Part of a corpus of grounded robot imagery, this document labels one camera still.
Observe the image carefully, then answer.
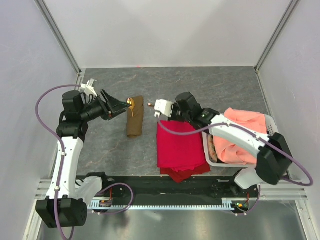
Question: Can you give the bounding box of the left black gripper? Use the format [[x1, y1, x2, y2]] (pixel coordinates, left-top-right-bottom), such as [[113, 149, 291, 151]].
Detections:
[[79, 89, 130, 122]]

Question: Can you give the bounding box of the gold spoon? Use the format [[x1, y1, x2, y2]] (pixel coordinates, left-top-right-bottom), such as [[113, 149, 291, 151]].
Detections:
[[127, 97, 136, 117]]

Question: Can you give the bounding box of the brown fabric napkin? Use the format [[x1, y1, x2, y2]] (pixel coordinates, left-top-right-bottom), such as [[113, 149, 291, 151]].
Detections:
[[126, 95, 144, 138]]

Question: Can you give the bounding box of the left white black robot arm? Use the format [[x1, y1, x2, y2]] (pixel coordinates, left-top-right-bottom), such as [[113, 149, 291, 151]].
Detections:
[[35, 80, 132, 229]]

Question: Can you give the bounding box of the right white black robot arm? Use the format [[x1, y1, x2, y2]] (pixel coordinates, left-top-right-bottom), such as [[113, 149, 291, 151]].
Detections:
[[154, 92, 292, 197]]

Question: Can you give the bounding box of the red folded cloth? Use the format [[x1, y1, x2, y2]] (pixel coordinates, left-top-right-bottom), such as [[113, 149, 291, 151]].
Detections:
[[156, 120, 206, 172]]

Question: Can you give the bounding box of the patterned cloth in basket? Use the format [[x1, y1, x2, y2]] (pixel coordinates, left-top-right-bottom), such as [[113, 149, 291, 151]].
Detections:
[[207, 135, 218, 163]]

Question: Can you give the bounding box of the salmon pink cloth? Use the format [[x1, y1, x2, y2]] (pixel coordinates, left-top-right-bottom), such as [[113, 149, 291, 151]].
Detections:
[[213, 108, 267, 165]]

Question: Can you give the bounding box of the dark red cloth underneath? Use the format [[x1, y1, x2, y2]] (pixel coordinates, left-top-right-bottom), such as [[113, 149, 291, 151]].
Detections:
[[159, 163, 211, 183]]

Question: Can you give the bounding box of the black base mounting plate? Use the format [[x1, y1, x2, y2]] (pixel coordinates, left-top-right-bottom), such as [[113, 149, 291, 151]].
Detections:
[[81, 175, 260, 207]]

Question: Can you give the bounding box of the white plastic basket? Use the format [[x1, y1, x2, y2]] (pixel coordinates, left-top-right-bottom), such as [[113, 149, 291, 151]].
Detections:
[[202, 114, 278, 169]]

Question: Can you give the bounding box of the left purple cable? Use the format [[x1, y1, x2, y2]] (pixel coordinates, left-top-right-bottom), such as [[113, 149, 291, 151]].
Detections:
[[35, 84, 135, 240]]

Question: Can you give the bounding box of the grey slotted cable duct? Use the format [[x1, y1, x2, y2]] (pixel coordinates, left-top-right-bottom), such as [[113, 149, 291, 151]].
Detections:
[[87, 199, 235, 211]]

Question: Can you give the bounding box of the left aluminium corner post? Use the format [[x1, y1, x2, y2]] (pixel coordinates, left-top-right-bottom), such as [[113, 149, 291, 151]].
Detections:
[[34, 0, 82, 75]]

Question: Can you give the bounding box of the aluminium corner post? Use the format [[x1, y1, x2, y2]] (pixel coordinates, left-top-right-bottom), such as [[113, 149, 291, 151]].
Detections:
[[254, 0, 300, 74], [34, 0, 82, 75]]

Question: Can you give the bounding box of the right aluminium corner post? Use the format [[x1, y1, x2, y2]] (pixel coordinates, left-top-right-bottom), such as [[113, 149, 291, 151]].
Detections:
[[254, 0, 300, 74]]

